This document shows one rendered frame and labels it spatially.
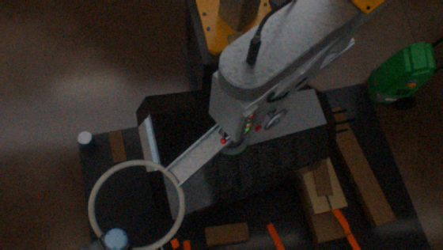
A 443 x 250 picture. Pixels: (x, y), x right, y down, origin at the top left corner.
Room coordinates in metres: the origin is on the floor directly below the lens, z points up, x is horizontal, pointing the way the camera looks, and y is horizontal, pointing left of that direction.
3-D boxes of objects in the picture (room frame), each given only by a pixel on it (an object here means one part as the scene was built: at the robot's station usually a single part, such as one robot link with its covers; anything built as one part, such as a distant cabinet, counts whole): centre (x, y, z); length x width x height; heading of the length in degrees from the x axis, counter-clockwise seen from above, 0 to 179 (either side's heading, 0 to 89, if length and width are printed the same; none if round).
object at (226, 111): (0.95, -0.12, 1.35); 0.36 x 0.22 x 0.45; 140
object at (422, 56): (1.90, -1.35, 0.43); 0.35 x 0.35 x 0.87; 8
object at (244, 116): (0.76, -0.11, 1.40); 0.08 x 0.03 x 0.28; 140
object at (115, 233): (0.17, 0.36, 1.20); 0.10 x 0.09 x 0.12; 132
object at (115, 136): (0.96, 0.75, 0.02); 0.25 x 0.10 x 0.01; 25
